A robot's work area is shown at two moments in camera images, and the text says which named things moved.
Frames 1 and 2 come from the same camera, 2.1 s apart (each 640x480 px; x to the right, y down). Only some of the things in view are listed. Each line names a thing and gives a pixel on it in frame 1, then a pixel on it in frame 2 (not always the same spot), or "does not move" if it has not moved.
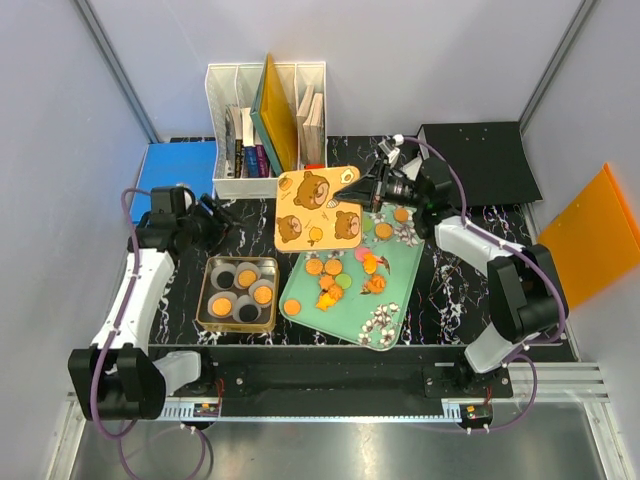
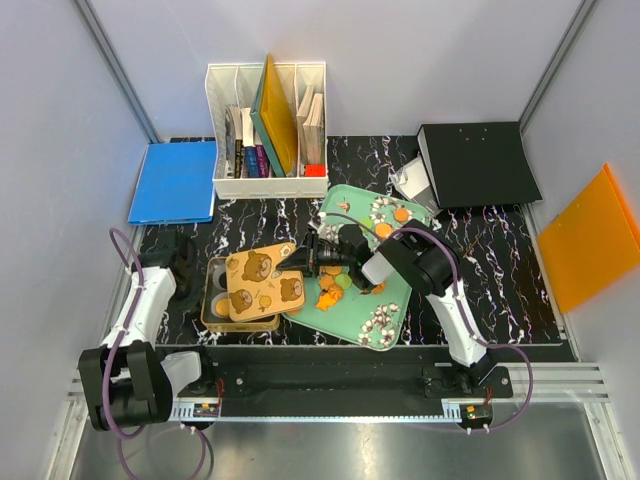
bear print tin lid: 304,221 → 257,288
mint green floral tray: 360,295 does not move
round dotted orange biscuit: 221,306 does not move
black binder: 490,159 does not move
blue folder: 170,164 does not move
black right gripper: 364,193 → 304,257
